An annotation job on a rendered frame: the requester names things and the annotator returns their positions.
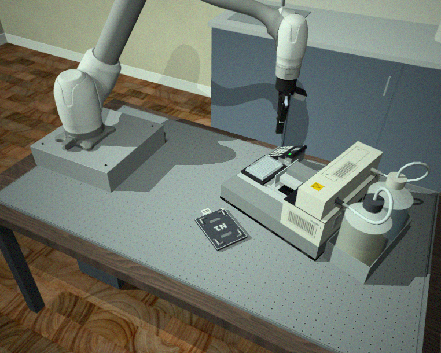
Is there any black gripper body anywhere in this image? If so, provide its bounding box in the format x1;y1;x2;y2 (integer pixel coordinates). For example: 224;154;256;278
275;77;297;103

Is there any white plastic bottle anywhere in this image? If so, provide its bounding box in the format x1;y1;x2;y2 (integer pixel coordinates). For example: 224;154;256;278
335;193;392;267

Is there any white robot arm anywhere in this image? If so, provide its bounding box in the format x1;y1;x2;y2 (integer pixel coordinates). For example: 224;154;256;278
54;0;308;151

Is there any clear plastic bottle with blue liquid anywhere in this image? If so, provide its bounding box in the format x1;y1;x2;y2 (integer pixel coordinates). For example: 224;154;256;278
367;172;414;241

